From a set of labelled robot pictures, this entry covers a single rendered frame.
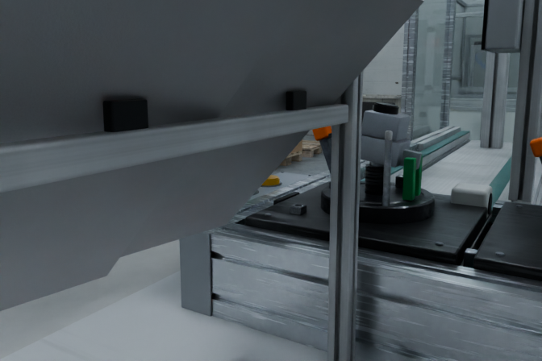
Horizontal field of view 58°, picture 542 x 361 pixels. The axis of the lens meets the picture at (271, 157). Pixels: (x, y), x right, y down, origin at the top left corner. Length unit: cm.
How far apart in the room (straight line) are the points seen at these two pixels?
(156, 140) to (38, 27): 7
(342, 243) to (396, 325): 10
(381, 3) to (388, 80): 868
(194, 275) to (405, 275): 25
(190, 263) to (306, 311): 15
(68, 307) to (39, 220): 40
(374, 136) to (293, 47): 32
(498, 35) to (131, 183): 55
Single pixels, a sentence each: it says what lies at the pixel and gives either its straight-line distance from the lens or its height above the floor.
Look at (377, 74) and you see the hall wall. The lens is 905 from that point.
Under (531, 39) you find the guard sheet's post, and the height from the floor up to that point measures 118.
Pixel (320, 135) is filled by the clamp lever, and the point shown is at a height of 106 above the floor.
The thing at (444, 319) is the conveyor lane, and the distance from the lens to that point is 47.
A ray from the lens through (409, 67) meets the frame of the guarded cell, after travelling 145.
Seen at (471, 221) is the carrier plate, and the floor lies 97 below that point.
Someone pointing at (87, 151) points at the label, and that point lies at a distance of 19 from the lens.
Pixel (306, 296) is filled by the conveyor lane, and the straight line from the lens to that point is 52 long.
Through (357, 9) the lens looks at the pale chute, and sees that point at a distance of 31.
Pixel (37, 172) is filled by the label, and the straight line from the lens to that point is 18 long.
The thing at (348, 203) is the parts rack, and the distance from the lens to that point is 42.
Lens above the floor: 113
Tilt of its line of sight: 9 degrees down
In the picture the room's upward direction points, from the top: straight up
